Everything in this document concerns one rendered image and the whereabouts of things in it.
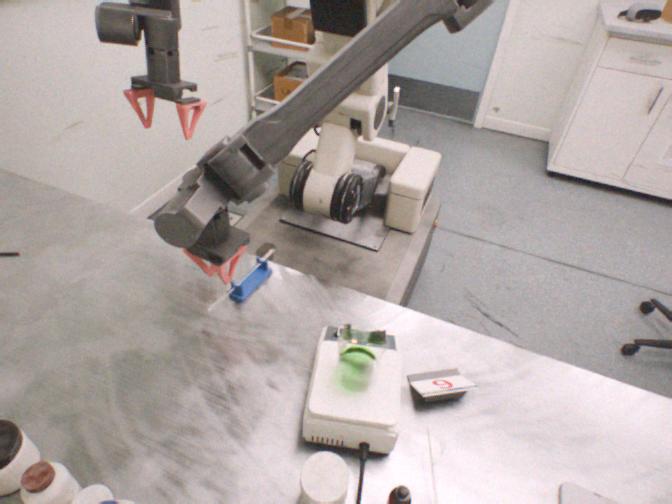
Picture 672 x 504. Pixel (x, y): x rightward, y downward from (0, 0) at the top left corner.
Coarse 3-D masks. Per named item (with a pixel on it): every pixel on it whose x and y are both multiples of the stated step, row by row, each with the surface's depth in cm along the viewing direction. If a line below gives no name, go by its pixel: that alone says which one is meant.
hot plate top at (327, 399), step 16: (320, 352) 64; (336, 352) 64; (320, 368) 62; (384, 368) 62; (320, 384) 60; (336, 384) 60; (384, 384) 60; (320, 400) 58; (336, 400) 58; (352, 400) 58; (368, 400) 58; (384, 400) 58; (320, 416) 57; (336, 416) 56; (352, 416) 56; (368, 416) 57; (384, 416) 57
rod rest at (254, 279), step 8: (264, 264) 86; (256, 272) 86; (264, 272) 87; (232, 280) 81; (248, 280) 85; (256, 280) 85; (240, 288) 80; (248, 288) 83; (232, 296) 82; (240, 296) 81
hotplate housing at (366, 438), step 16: (400, 368) 65; (304, 416) 58; (304, 432) 61; (320, 432) 59; (336, 432) 58; (352, 432) 58; (368, 432) 57; (384, 432) 57; (352, 448) 62; (368, 448) 59; (384, 448) 60
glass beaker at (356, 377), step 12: (348, 324) 58; (360, 324) 58; (348, 336) 59; (360, 336) 60; (372, 336) 59; (384, 336) 57; (372, 348) 60; (384, 348) 56; (336, 360) 58; (348, 360) 54; (372, 360) 54; (336, 372) 59; (348, 372) 56; (360, 372) 55; (372, 372) 56; (348, 384) 58; (360, 384) 57; (372, 384) 59
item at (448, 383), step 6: (450, 378) 71; (456, 378) 71; (462, 378) 70; (414, 384) 69; (420, 384) 69; (426, 384) 69; (432, 384) 69; (438, 384) 68; (444, 384) 68; (450, 384) 68; (456, 384) 68; (462, 384) 68; (468, 384) 67; (426, 390) 66; (432, 390) 66
